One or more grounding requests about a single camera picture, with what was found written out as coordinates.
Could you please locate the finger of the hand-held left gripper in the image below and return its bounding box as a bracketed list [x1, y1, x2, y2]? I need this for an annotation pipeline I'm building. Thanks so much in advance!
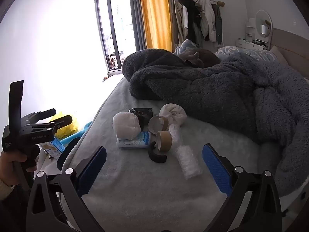
[24, 108, 57, 126]
[31, 115, 73, 138]

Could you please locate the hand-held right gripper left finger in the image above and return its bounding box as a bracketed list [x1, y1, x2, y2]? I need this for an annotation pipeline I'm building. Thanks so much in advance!
[25, 146, 108, 232]

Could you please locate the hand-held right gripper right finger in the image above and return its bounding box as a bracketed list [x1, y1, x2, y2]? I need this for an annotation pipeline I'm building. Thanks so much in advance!
[202, 143, 283, 232]

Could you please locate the large bubble wrap roll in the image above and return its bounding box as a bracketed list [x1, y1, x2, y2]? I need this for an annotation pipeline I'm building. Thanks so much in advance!
[176, 144, 202, 180]

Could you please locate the blue white tissue pack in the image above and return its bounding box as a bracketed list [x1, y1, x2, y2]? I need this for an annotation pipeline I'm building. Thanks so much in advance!
[116, 132, 151, 150]

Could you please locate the black curved plastic piece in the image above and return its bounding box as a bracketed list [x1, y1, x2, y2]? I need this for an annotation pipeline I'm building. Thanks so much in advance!
[148, 141, 167, 163]

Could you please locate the person's left forearm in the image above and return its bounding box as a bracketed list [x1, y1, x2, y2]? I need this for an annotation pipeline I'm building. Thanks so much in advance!
[0, 179, 33, 232]

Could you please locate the person's left hand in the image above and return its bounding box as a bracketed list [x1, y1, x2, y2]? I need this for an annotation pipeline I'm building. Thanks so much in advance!
[0, 151, 28, 186]

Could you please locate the yellow plastic bag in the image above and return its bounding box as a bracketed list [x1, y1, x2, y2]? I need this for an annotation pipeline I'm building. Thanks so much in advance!
[49, 111, 79, 139]

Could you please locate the blue white packet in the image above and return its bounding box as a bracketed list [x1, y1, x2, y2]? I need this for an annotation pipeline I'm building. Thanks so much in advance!
[39, 136, 65, 160]

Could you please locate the bed with grey sheet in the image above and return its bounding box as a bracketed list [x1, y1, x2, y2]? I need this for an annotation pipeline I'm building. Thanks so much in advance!
[60, 76, 309, 232]

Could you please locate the small bubble wrap piece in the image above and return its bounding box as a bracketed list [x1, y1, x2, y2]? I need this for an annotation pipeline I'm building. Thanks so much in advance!
[168, 124, 181, 142]

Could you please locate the white twisted tissue ball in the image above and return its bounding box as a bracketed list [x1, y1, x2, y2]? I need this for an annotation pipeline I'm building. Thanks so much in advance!
[159, 103, 187, 126]

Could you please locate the torn cardboard tape roll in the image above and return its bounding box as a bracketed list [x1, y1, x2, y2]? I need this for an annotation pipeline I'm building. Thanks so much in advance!
[148, 115, 169, 134]

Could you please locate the dark grey fleece blanket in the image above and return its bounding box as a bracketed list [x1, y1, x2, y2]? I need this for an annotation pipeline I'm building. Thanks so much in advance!
[121, 49, 309, 196]

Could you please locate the sliding glass door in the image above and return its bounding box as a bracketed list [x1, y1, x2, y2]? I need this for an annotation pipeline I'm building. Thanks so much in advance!
[93, 0, 136, 75]

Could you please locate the brown cloth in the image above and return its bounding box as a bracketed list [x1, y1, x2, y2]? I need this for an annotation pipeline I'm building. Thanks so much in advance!
[179, 48, 220, 68]

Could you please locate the blue floral pillow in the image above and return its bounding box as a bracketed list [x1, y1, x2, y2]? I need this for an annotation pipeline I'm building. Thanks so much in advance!
[216, 45, 276, 62]

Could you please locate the grey curtain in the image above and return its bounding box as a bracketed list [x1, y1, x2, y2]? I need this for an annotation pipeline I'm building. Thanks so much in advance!
[128, 0, 148, 51]

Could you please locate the light blue fluffy blanket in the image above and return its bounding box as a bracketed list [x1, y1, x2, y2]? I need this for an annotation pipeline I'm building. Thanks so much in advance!
[174, 39, 201, 56]

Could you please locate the white dresser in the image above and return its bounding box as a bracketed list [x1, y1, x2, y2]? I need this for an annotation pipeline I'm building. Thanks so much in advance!
[235, 37, 268, 51]

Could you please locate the beige pillow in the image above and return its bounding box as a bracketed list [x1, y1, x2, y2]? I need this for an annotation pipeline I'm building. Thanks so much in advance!
[270, 45, 289, 64]

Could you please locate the yellow curtain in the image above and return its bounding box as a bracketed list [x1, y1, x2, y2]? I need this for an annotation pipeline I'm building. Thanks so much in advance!
[138, 0, 173, 52]

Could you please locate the grey garment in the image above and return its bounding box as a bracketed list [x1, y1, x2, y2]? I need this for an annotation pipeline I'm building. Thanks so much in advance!
[212, 3, 223, 45]

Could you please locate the white shelf organizer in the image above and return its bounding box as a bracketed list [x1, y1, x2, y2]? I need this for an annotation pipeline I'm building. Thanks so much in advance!
[245, 18, 256, 41]

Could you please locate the beige padded headboard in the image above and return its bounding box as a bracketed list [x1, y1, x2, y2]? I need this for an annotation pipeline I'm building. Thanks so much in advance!
[269, 28, 309, 79]

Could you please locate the beige coat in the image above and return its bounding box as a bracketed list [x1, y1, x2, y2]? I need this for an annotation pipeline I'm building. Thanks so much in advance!
[174, 0, 185, 51]

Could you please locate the black garment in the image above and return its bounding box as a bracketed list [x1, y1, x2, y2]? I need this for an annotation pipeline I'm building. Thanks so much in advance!
[181, 0, 202, 44]

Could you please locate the white jacket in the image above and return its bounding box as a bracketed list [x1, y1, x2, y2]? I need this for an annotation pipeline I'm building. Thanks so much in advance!
[191, 0, 217, 43]

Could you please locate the white shirt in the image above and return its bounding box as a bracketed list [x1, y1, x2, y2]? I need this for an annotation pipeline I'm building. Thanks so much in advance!
[182, 5, 189, 28]

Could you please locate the round mirror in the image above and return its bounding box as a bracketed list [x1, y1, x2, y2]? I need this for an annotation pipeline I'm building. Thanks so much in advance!
[255, 10, 273, 38]

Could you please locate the clothes rack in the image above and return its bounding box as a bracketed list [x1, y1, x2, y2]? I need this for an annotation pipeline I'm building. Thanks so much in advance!
[171, 0, 225, 7]

